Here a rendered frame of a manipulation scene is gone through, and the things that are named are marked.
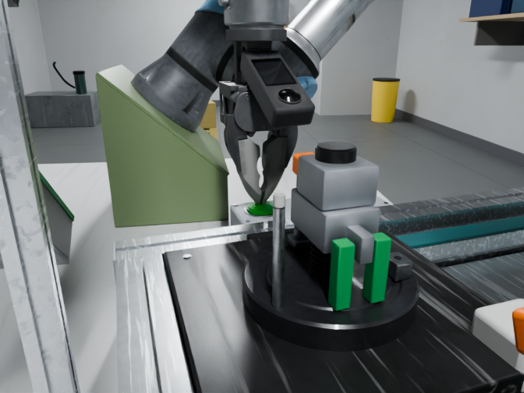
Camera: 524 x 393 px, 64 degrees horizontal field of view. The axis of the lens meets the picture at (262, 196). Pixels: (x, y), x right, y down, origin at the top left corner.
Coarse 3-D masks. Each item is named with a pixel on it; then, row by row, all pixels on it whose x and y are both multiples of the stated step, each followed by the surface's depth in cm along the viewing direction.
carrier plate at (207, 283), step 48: (192, 288) 36; (240, 288) 36; (432, 288) 36; (192, 336) 30; (240, 336) 30; (432, 336) 30; (240, 384) 26; (288, 384) 26; (336, 384) 26; (384, 384) 26; (432, 384) 26; (480, 384) 26
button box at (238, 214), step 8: (272, 200) 58; (288, 200) 58; (376, 200) 58; (384, 200) 59; (232, 208) 56; (240, 208) 56; (288, 208) 56; (232, 216) 56; (240, 216) 53; (248, 216) 53; (256, 216) 53; (264, 216) 53; (272, 216) 53; (288, 216) 53; (232, 224) 56; (240, 224) 52
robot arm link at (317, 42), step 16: (320, 0) 74; (336, 0) 73; (352, 0) 73; (368, 0) 75; (304, 16) 74; (320, 16) 73; (336, 16) 73; (352, 16) 75; (288, 32) 73; (304, 32) 73; (320, 32) 73; (336, 32) 74; (272, 48) 73; (288, 48) 72; (304, 48) 72; (320, 48) 74; (288, 64) 72; (304, 64) 73; (224, 80) 76; (304, 80) 72
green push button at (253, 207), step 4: (248, 204) 56; (252, 204) 55; (256, 204) 55; (260, 204) 55; (264, 204) 55; (268, 204) 55; (272, 204) 55; (248, 208) 54; (252, 208) 54; (256, 208) 54; (260, 208) 54; (264, 208) 54; (268, 208) 54; (272, 208) 54; (252, 212) 53; (256, 212) 53; (260, 212) 53; (264, 212) 53; (268, 212) 53; (272, 212) 53
